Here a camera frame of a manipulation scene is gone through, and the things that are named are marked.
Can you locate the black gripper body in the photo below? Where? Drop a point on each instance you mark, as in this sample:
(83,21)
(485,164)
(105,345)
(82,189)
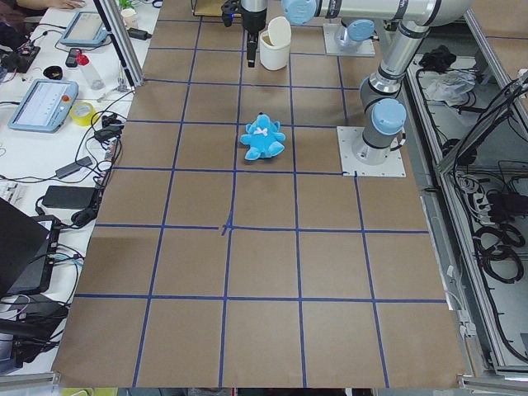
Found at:
(252,21)

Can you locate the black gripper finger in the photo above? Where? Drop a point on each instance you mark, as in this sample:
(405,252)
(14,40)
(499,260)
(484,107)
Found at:
(251,49)

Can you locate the white trash can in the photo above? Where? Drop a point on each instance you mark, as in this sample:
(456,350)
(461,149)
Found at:
(275,44)

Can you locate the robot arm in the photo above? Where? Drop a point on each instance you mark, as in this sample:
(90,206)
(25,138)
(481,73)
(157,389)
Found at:
(385,115)

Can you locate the blue teddy bear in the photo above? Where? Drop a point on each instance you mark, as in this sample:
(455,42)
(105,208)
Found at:
(263,137)

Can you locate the white paper cup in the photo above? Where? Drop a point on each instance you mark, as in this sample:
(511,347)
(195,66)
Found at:
(130,17)

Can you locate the clear bottle red cap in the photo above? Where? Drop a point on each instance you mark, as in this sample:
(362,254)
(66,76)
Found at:
(89,72)

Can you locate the far blue teach pendant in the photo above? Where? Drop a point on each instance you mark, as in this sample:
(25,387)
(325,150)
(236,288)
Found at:
(86,29)

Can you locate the blue teach pendant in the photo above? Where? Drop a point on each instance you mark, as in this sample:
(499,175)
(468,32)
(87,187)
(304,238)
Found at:
(45,106)
(86,29)

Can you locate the black remote phone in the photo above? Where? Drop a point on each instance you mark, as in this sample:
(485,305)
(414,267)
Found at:
(71,60)

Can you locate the yellow tape roll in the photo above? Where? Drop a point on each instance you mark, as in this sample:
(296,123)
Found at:
(82,113)

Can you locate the crumpled white cloth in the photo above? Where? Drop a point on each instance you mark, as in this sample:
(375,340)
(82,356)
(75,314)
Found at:
(452,88)

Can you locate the near blue teach pendant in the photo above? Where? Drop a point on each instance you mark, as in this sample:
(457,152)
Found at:
(45,106)

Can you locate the black power adapter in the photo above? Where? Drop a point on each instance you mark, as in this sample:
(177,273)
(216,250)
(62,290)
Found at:
(68,197)

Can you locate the black laptop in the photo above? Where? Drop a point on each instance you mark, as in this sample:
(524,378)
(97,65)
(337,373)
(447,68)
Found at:
(27,246)

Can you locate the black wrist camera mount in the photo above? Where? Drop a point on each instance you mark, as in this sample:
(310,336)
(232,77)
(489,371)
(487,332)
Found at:
(229,9)

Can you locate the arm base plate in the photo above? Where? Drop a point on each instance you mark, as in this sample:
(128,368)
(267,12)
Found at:
(351,40)
(358,159)

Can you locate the aluminium frame post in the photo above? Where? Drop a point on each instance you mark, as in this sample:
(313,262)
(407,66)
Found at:
(113,22)

